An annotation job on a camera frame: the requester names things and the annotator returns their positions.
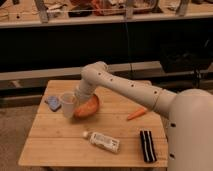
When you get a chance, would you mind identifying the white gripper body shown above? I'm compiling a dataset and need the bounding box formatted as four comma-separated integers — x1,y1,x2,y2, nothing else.
74,87,90,106

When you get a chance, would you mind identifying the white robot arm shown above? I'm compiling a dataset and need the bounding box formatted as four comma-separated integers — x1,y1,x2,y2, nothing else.
75,62,213,171

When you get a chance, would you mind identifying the orange ceramic bowl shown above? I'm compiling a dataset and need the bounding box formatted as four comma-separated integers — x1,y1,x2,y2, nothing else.
74,94,100,118

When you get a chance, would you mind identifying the blue sponge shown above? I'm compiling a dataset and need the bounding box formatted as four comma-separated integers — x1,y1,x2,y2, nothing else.
45,96,61,112

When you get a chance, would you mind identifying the white plastic bottle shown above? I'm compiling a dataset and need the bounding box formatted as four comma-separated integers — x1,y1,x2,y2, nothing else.
82,131,120,153

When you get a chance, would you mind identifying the wooden table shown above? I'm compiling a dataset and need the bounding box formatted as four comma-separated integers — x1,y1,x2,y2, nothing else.
19,87,168,168

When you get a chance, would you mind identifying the orange carrot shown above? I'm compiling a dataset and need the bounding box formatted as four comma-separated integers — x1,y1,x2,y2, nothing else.
127,107,147,121

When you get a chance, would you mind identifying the cluttered background shelf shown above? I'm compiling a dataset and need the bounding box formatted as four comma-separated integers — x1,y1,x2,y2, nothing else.
0,0,213,29

